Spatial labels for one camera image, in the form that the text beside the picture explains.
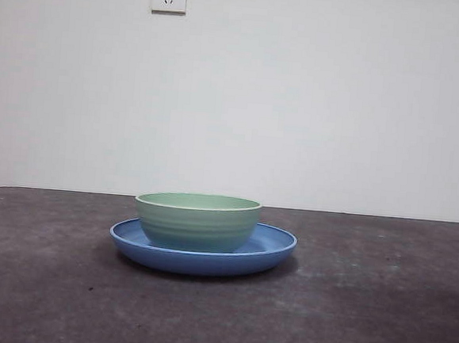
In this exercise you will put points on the green ribbed bowl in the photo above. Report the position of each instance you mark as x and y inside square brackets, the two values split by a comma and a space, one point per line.
[197, 228]

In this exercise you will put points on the blue plate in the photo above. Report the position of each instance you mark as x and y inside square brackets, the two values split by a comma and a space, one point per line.
[202, 262]

